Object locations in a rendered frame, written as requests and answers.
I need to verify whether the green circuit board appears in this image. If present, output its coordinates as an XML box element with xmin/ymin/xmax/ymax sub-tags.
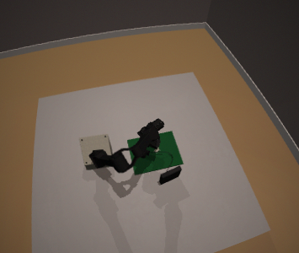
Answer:
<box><xmin>127</xmin><ymin>131</ymin><xmax>183</xmax><ymax>175</ymax></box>

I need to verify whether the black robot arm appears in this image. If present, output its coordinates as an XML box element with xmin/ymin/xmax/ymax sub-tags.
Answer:
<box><xmin>89</xmin><ymin>118</ymin><xmax>164</xmax><ymax>174</ymax></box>

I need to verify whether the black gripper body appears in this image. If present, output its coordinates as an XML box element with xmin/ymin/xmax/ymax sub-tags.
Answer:
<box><xmin>141</xmin><ymin>150</ymin><xmax>147</xmax><ymax>159</ymax></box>

